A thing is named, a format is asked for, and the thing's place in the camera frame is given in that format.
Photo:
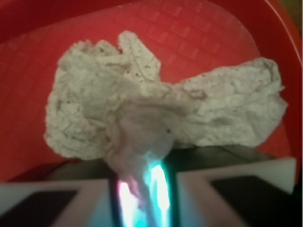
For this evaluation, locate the red plastic tray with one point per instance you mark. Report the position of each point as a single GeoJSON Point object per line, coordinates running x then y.
{"type": "Point", "coordinates": [187, 36]}

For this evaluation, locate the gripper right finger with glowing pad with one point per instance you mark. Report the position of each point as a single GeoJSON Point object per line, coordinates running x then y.
{"type": "Point", "coordinates": [229, 186]}

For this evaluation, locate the white paper towel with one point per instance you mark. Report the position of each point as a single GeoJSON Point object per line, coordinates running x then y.
{"type": "Point", "coordinates": [110, 102]}

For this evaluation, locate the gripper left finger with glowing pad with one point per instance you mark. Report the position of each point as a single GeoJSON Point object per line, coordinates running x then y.
{"type": "Point", "coordinates": [62, 195]}

